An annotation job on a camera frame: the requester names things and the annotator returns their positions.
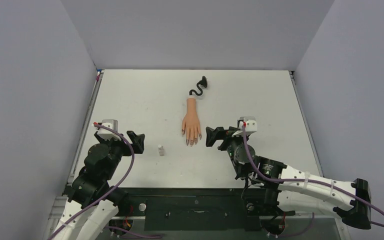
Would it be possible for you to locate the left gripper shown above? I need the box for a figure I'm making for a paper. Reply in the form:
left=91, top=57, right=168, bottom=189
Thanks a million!
left=96, top=130, right=144, bottom=180

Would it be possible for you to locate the clear nail polish bottle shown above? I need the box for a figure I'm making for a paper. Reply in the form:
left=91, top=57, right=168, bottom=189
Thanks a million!
left=158, top=147, right=165, bottom=156

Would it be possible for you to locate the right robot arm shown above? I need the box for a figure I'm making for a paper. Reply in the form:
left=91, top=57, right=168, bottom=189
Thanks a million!
left=205, top=121, right=372, bottom=230

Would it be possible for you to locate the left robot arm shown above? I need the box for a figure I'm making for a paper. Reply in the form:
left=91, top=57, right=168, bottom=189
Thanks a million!
left=49, top=126, right=145, bottom=240

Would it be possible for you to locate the mannequin practice hand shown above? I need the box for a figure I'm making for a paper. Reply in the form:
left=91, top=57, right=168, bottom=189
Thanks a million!
left=181, top=96, right=202, bottom=147

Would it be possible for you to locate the black flexible hand stand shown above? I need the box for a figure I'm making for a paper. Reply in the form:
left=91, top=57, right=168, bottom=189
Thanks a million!
left=189, top=75, right=208, bottom=97

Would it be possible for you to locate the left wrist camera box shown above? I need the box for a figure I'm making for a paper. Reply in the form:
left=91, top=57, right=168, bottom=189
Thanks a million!
left=97, top=119, right=121, bottom=141

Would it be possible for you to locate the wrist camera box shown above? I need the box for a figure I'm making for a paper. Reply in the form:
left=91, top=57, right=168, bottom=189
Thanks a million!
left=232, top=116, right=258, bottom=137
left=97, top=119, right=121, bottom=141

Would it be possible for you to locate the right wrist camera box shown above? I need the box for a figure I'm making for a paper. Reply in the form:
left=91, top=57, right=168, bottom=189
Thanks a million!
left=232, top=116, right=258, bottom=137

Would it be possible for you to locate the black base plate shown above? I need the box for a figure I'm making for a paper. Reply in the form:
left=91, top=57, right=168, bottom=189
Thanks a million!
left=62, top=187, right=297, bottom=233

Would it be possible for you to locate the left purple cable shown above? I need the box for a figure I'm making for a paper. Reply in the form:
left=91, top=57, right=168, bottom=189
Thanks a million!
left=47, top=123, right=164, bottom=240

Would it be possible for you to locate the purple cable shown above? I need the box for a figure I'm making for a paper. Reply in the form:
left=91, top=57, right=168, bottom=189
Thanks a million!
left=241, top=121, right=384, bottom=239
left=47, top=123, right=164, bottom=240

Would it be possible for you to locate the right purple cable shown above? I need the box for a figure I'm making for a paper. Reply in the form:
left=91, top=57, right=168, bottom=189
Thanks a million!
left=241, top=121, right=384, bottom=239

